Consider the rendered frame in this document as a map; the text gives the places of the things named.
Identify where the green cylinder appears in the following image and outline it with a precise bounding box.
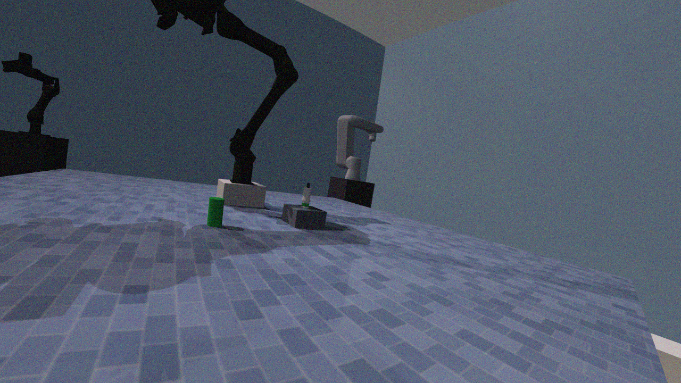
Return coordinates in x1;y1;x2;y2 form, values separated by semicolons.
207;197;225;227

